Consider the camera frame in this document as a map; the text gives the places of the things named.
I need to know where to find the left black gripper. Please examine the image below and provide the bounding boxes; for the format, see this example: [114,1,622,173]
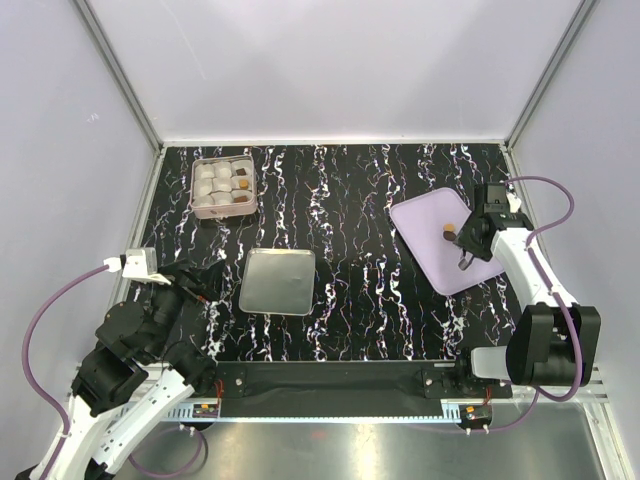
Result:
[146,257,226,359]

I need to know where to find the metal tongs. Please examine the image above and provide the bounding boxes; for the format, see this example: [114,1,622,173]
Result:
[458,250,475,271]

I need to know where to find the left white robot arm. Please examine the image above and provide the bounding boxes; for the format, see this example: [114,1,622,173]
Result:
[17,248,224,479]

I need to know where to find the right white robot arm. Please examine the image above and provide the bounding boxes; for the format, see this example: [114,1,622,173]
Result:
[453,183,601,402]

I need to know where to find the pink chocolate box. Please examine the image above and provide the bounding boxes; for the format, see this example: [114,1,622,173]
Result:
[189,155,257,220]

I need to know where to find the silver metal box lid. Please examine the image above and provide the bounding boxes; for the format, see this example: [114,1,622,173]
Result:
[238,248,316,316]

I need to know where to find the lavender plastic tray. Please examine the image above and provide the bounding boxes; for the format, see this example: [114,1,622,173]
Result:
[390,188,503,296]

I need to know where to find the left orange connector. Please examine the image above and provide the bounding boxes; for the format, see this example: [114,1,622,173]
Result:
[193,403,219,418]

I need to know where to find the orange connector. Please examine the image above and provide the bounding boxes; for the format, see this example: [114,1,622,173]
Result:
[193,403,219,418]
[462,405,493,423]

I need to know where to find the right orange connector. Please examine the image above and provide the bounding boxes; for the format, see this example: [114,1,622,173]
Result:
[462,405,493,423]

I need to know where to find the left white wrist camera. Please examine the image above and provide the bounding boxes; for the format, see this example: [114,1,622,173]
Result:
[103,247,171,285]

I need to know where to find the white cable duct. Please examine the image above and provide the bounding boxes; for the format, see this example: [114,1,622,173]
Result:
[161,399,461,425]

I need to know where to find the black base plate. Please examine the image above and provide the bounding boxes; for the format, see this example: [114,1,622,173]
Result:
[217,360,513,406]

